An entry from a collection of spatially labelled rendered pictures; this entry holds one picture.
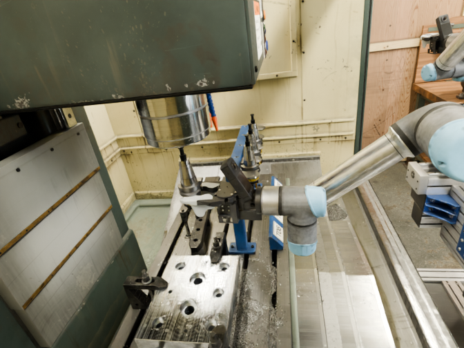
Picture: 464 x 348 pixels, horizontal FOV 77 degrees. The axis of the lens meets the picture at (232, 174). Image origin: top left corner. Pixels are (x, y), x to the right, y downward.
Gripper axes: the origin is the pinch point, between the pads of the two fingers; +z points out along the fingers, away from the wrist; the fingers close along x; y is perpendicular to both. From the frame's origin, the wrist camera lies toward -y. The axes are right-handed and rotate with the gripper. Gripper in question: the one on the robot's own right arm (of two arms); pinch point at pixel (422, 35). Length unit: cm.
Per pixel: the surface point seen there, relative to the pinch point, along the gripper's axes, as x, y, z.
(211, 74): -110, -27, -103
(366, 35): -32.9, -9.4, -6.8
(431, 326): -69, 57, -106
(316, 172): -68, 56, -9
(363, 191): -53, 59, -35
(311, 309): -100, 57, -91
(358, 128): -40, 37, -7
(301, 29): -61, -20, 1
